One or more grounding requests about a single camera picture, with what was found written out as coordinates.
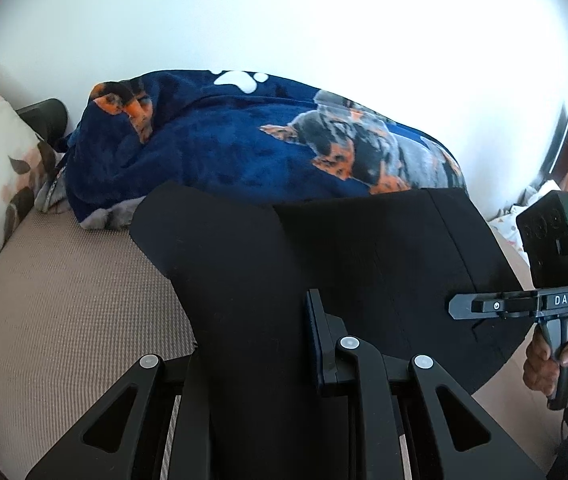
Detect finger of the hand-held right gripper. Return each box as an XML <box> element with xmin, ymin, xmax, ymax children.
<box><xmin>448</xmin><ymin>288</ymin><xmax>540</xmax><ymax>322</ymax></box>

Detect person's right hand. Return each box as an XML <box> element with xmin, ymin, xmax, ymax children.
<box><xmin>522</xmin><ymin>324</ymin><xmax>568</xmax><ymax>406</ymax></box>

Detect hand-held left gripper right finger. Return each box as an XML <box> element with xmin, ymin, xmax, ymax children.
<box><xmin>306</xmin><ymin>290</ymin><xmax>547</xmax><ymax>480</ymax></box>

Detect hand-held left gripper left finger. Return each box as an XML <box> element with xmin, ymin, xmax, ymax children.
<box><xmin>26</xmin><ymin>352</ymin><xmax>215</xmax><ymax>480</ymax></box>

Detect black pants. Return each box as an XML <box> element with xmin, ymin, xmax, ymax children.
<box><xmin>129</xmin><ymin>180</ymin><xmax>532</xmax><ymax>480</ymax></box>

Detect blue dog print blanket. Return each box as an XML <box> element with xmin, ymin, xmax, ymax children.
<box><xmin>34</xmin><ymin>70</ymin><xmax>467</xmax><ymax>231</ymax></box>

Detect white spotted bedding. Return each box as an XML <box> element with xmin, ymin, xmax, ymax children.
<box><xmin>486</xmin><ymin>185</ymin><xmax>554</xmax><ymax>248</ymax></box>

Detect black object behind pillow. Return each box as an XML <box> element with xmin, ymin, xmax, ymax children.
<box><xmin>15</xmin><ymin>99</ymin><xmax>69</xmax><ymax>143</ymax></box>

